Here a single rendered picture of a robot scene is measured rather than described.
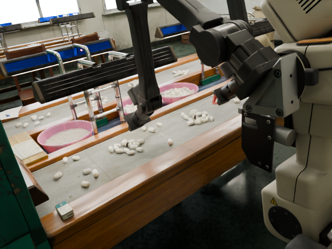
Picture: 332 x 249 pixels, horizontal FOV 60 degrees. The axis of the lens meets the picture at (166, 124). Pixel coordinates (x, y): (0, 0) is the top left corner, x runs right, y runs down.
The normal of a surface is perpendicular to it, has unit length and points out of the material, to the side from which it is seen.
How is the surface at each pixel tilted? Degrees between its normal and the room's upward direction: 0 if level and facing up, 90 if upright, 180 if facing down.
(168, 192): 90
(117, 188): 0
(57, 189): 0
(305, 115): 90
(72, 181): 0
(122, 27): 90
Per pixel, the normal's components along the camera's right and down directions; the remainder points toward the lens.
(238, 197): -0.11, -0.89
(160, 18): 0.61, 0.29
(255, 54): -0.22, -0.25
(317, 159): -0.79, 0.34
